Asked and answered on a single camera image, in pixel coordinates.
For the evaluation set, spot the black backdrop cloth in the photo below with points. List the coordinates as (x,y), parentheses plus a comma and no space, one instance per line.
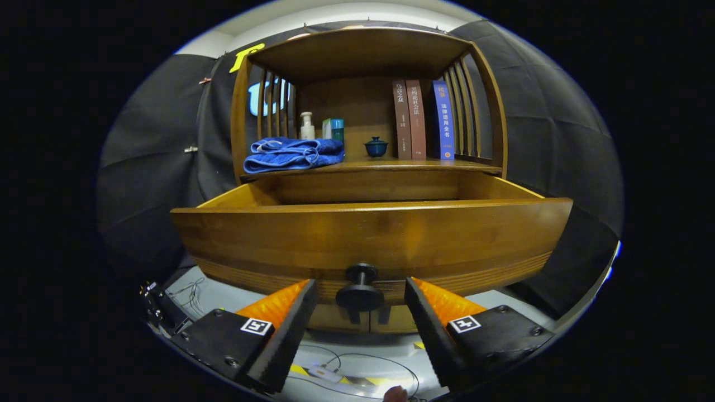
(558,139)

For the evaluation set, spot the blue towel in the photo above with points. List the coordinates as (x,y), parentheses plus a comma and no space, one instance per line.
(290,159)

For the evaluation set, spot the blue book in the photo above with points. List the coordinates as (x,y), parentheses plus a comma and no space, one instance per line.
(444,120)

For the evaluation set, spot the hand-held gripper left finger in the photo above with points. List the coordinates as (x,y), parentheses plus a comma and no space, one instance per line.
(287,340)

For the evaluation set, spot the teal bottle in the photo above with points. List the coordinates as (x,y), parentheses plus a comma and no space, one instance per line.
(338,131)

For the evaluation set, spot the white pump bottle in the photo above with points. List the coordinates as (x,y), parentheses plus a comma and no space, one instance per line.
(307,129)

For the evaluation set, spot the small black device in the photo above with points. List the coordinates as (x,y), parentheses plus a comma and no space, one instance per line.
(165,312)

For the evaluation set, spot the wooden countertop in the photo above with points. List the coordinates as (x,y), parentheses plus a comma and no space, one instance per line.
(391,165)

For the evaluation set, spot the blue lidded teacup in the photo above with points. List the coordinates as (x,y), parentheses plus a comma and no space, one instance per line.
(376,148)

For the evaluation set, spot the white and green box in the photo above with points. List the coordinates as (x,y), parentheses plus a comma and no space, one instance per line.
(327,129)

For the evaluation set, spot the wooden cabinet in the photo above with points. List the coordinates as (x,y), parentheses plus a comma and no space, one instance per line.
(357,100)

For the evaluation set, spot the reddish brown book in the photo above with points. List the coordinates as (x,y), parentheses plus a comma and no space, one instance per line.
(416,120)

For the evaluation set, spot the wooden cabinet door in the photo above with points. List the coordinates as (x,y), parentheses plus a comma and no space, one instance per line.
(399,319)
(335,321)

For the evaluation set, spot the dark brown book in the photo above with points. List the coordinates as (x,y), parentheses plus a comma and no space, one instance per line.
(401,120)

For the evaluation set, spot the wooden drawer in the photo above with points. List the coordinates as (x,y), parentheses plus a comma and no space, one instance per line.
(279,240)

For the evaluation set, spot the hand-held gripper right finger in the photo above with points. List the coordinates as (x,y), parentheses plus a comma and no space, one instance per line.
(435,340)

